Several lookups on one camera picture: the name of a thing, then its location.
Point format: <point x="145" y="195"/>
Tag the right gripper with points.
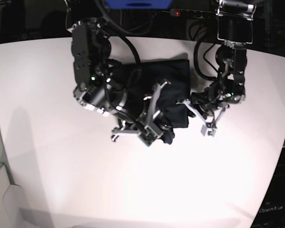
<point x="152" y="124"/>

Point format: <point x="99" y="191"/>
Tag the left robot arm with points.
<point x="235" y="31"/>

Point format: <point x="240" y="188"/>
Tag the dark navy long-sleeve shirt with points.
<point x="166" y="90"/>

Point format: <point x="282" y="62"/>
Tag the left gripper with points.
<point x="208" y="110"/>

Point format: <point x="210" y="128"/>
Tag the black power strip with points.
<point x="192" y="14"/>

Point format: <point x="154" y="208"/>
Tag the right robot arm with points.
<point x="106" y="85"/>

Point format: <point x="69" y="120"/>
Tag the blue plastic box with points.
<point x="138" y="4"/>

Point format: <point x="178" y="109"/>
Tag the black OpenArm case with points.
<point x="271" y="213"/>

